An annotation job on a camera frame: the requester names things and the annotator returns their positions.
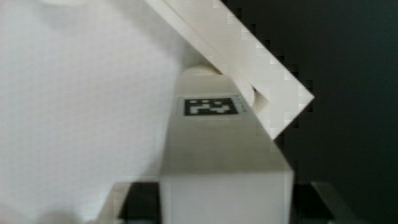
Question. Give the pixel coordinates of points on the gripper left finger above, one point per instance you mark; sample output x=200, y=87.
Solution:
x=132, y=204

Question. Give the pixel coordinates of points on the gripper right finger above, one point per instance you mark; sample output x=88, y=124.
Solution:
x=319, y=206

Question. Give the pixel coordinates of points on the white desk leg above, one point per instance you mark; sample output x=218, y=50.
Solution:
x=226, y=178

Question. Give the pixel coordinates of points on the white desk top tray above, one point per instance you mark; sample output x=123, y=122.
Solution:
x=93, y=55

